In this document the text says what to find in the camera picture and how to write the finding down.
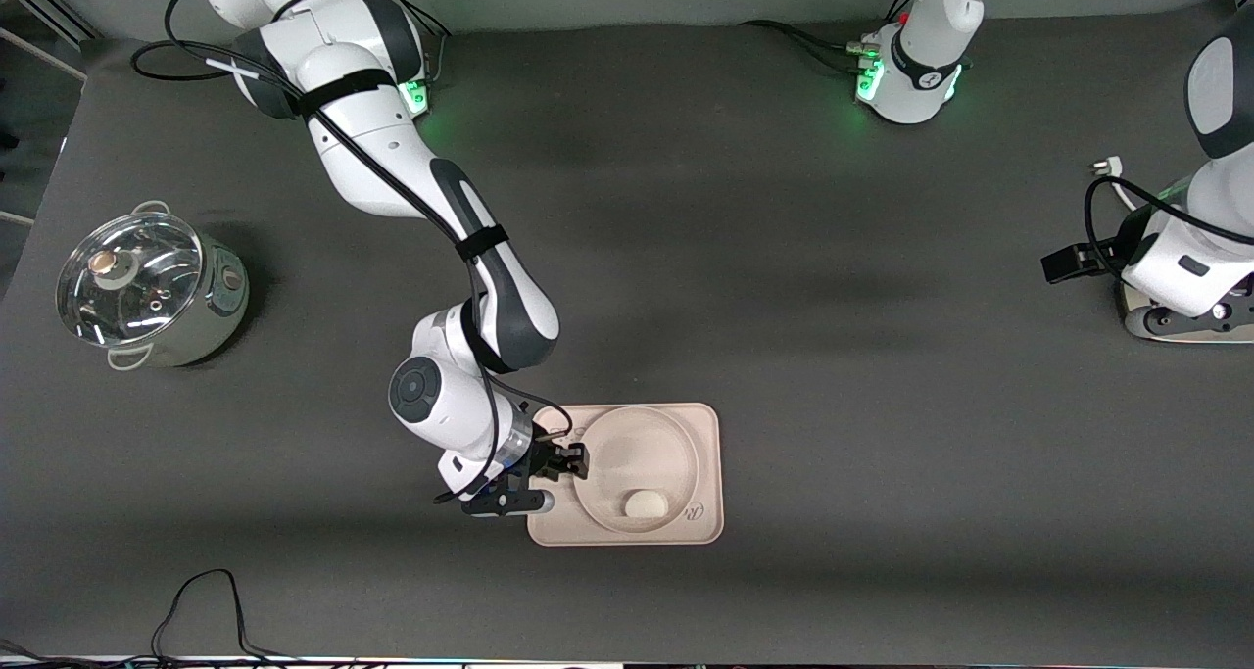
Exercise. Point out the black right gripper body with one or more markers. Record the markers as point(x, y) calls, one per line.
point(545, 456)

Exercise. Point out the round beige plate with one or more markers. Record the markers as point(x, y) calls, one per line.
point(637, 453)

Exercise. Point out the white steamed bun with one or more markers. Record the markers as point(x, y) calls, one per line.
point(645, 504)

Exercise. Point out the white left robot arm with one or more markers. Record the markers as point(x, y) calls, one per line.
point(921, 81)

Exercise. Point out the beige rectangular rabbit tray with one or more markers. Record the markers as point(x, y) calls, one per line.
point(710, 424)

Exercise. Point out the cream toaster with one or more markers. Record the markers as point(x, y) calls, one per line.
point(1225, 339)

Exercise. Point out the steel cooking pot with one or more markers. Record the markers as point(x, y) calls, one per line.
point(211, 316)

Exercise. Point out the glass pot lid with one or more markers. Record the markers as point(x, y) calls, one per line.
point(127, 277)

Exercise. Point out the dark metal frame rail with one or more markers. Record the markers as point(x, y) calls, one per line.
point(44, 11)

